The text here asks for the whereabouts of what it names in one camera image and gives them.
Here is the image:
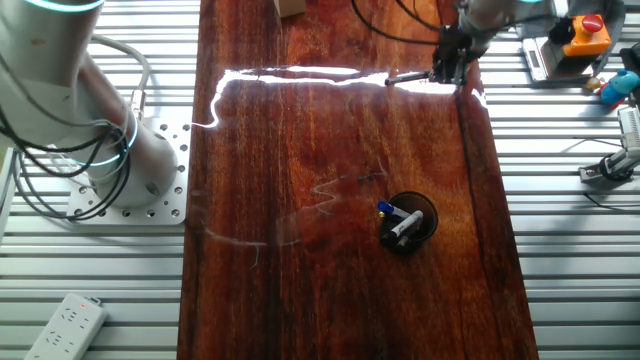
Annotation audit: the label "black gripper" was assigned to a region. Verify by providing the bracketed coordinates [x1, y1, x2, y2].
[428, 24, 475, 87]

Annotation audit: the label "thin black wire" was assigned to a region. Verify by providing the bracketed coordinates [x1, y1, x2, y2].
[582, 192, 640, 212]

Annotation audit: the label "small cardboard box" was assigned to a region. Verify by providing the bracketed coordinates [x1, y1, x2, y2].
[272, 0, 308, 19]

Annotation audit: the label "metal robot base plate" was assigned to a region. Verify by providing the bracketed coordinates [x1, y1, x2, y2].
[66, 117, 192, 226]

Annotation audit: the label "white power strip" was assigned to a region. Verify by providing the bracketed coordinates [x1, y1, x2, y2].
[23, 292, 109, 360]

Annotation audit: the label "blue capped marker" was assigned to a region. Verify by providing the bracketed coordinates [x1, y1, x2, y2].
[377, 200, 412, 220]

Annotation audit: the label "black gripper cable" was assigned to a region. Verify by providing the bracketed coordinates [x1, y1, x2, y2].
[349, 0, 444, 47]
[394, 0, 444, 33]

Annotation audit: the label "grey digital scale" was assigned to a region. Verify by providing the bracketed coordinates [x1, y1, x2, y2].
[521, 35, 597, 84]

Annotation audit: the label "blue toy figure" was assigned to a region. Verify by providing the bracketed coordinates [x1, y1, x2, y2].
[599, 68, 640, 107]

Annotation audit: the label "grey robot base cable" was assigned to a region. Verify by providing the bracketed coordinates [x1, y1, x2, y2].
[89, 33, 152, 122]

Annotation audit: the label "dark pen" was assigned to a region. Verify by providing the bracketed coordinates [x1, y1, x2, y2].
[396, 222, 422, 249]

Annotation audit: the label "orange emergency stop button box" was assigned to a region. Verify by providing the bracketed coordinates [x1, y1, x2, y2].
[560, 13, 613, 59]

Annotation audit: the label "black base cable bundle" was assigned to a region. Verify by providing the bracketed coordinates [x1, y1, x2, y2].
[0, 52, 133, 223]

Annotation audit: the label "white black marker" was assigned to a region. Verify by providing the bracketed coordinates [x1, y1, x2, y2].
[387, 209, 425, 240]

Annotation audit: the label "black mesh pen holder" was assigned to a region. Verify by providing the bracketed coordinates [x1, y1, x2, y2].
[378, 191, 440, 256]

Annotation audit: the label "black round cable connector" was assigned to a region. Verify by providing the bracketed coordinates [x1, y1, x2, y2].
[548, 16, 577, 46]

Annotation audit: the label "clear black gel pen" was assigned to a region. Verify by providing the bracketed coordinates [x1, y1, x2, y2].
[384, 71, 433, 87]

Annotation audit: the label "grey ridged camera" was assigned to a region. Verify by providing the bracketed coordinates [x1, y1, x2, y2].
[579, 106, 640, 183]

